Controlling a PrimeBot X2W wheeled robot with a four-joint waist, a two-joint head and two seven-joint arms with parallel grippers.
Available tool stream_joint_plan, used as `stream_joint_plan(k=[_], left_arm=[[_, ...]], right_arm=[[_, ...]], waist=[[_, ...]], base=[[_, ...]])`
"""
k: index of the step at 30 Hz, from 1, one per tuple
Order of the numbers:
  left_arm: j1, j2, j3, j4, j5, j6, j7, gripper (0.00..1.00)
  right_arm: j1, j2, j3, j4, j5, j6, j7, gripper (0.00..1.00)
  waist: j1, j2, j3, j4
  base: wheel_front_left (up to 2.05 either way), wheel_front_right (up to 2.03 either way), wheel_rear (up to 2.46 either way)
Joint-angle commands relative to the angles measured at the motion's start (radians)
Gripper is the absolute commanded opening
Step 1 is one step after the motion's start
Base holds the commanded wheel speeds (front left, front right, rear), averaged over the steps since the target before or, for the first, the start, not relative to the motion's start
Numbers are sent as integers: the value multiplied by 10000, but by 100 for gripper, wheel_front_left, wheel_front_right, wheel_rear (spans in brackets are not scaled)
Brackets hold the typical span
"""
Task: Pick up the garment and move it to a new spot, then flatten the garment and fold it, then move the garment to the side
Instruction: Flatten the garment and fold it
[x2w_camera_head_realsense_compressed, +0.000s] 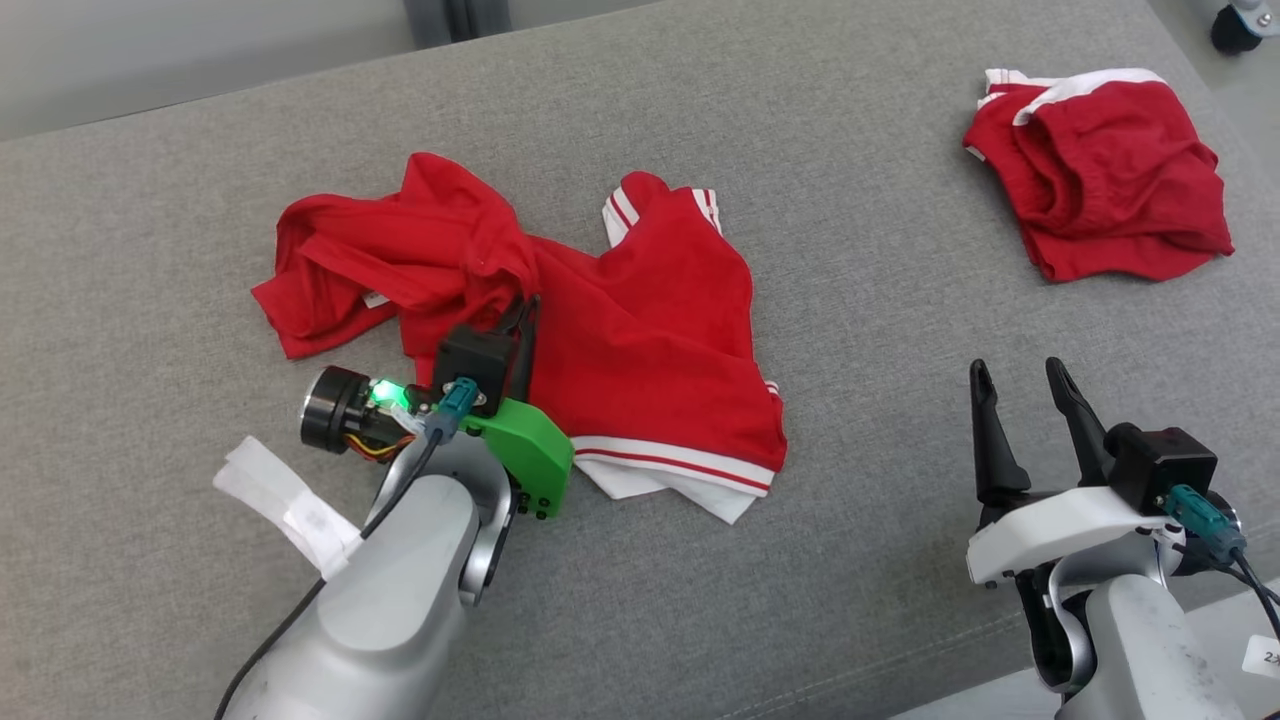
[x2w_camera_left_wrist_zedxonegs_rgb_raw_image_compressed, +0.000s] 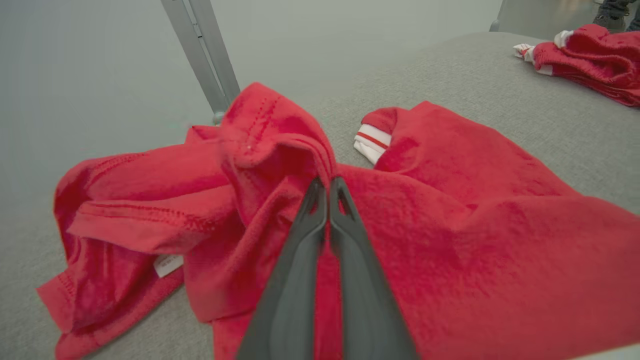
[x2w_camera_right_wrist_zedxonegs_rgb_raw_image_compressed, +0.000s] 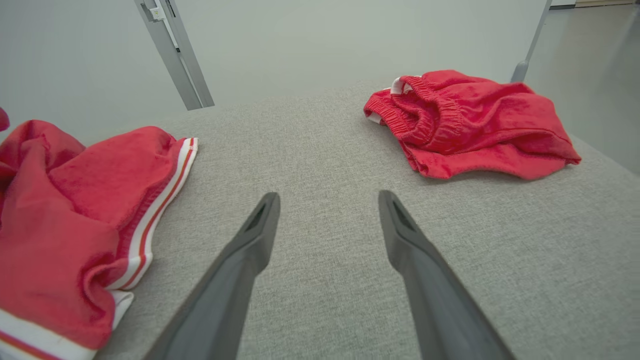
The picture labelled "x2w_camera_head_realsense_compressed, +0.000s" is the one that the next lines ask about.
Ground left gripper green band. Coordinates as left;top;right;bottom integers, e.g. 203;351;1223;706
300;294;577;521

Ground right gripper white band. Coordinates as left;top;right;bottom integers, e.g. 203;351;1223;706
965;356;1244;588

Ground red shirt white sleeves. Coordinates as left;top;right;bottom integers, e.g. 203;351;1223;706
250;152;789;526

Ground red shorts white stripe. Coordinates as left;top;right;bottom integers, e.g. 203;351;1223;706
963;67;1236;284

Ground grey fabric sofa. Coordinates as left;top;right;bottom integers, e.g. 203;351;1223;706
0;0;1280;720

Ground black caster wheel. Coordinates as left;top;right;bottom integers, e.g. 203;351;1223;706
1208;0;1280;56

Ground right black cable teal plug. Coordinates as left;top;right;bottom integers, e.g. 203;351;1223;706
1163;484;1280;641

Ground white paper tag left cable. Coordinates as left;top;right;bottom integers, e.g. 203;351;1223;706
212;435;363;581

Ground white paper tag cable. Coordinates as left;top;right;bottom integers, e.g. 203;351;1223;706
212;435;363;581
1242;634;1280;683

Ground white paper tag right cable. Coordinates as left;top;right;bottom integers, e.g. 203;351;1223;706
1242;634;1280;683

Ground grey partition post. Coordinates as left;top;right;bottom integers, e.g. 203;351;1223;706
403;0;513;49

